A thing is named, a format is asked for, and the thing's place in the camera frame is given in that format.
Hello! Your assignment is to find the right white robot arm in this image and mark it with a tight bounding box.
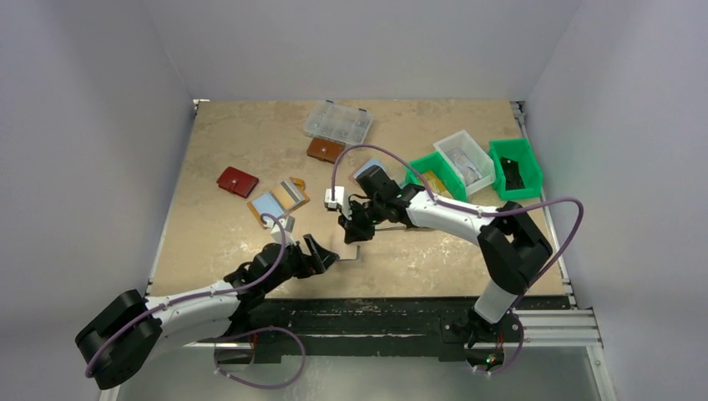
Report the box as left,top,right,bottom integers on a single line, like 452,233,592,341
324,166,553,327

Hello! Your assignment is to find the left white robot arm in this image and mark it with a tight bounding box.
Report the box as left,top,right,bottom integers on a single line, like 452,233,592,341
74,234,339,390

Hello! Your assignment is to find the open pink card holder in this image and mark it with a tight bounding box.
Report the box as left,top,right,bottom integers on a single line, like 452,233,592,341
348,157,388,186

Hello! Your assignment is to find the open orange card holder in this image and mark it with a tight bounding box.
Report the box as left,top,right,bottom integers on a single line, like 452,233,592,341
247,177,310,229

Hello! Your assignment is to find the brown leather card holder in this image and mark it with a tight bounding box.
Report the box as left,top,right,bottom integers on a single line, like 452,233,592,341
306,138,346,164

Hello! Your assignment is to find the red leather card holder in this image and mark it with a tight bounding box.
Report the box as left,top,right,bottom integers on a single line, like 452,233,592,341
216,166,260,199

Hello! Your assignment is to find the black yellow screwdriver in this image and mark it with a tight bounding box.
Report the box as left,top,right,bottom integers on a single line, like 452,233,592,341
375,225,410,231

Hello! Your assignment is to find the green bin with yellow items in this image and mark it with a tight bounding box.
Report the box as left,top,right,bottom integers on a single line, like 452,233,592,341
410,152,468,202

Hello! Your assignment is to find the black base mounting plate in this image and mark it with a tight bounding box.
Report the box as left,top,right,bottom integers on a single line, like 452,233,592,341
138,297,540,367

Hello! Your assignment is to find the clear plastic organizer box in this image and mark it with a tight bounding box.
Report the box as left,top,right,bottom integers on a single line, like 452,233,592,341
303,100,374,146

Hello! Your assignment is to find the white plastic bin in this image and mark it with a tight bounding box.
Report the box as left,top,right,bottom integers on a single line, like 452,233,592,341
433,129,496,199

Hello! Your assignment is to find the green bin with black item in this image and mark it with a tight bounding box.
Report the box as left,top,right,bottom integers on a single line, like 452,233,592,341
488,138,544,201

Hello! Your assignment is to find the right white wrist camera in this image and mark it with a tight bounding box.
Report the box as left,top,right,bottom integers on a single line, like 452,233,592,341
324,186,346,211

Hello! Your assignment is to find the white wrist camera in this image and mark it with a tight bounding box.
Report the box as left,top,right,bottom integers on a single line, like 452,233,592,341
324,186,346,211
271,215,296,246

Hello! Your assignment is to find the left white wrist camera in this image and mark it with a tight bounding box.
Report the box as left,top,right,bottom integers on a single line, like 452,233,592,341
271,215,296,246

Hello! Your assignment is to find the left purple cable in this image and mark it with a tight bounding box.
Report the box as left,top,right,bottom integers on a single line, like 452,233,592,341
83,212,307,389

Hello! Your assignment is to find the purple cable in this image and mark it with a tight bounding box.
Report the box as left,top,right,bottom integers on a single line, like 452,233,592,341
331,144,585,378
83,212,307,389

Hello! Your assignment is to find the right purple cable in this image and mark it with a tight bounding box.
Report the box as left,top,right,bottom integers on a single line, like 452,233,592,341
331,144,585,378

